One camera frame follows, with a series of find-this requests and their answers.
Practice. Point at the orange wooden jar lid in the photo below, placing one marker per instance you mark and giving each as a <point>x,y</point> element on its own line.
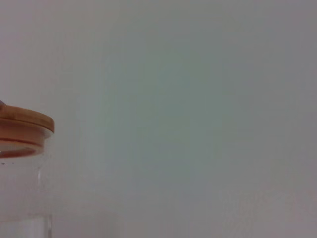
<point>27,121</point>

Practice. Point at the glass water dispenser jar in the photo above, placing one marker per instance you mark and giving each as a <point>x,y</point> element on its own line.
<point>22,193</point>

